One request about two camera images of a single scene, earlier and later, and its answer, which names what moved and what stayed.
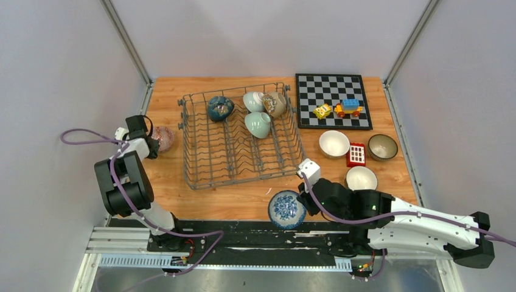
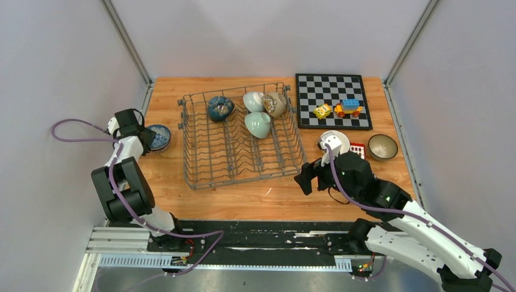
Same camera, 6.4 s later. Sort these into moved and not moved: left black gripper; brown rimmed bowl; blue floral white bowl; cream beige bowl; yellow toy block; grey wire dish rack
Moved: blue floral white bowl; left black gripper
Not moved: cream beige bowl; grey wire dish rack; yellow toy block; brown rimmed bowl
